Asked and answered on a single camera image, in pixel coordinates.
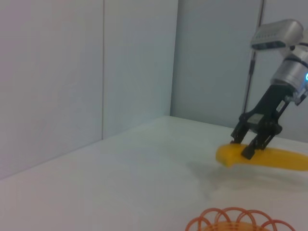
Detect orange wire basket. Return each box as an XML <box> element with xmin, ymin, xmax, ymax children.
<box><xmin>185</xmin><ymin>206</ymin><xmax>297</xmax><ymax>231</ymax></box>

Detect yellow banana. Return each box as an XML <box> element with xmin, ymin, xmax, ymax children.
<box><xmin>215</xmin><ymin>143</ymin><xmax>308</xmax><ymax>172</ymax></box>

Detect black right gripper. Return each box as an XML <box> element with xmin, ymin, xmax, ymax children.
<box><xmin>230</xmin><ymin>84</ymin><xmax>293</xmax><ymax>160</ymax></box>

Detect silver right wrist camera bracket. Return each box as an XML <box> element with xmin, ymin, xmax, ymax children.
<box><xmin>285</xmin><ymin>80</ymin><xmax>308</xmax><ymax>105</ymax></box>

